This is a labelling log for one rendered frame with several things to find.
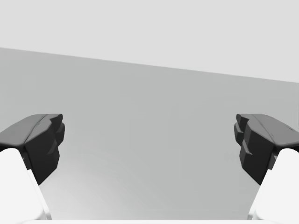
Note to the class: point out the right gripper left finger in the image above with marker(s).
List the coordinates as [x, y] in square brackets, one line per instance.
[39, 149]

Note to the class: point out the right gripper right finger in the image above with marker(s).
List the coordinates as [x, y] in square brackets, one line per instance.
[257, 151]

